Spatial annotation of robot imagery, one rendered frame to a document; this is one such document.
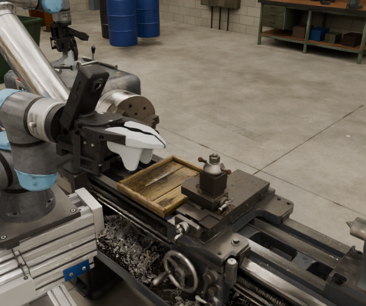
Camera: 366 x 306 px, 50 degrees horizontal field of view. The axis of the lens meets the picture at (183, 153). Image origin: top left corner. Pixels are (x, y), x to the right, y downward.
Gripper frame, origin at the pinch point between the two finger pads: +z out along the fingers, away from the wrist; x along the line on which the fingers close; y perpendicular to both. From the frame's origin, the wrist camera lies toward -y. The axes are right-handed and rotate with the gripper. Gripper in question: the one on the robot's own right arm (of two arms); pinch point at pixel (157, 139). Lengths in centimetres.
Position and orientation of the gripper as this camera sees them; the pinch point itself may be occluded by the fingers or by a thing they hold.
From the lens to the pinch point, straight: 57.0
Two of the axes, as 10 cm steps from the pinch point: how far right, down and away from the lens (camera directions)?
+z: 8.5, 2.5, -4.6
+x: -5.2, 2.8, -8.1
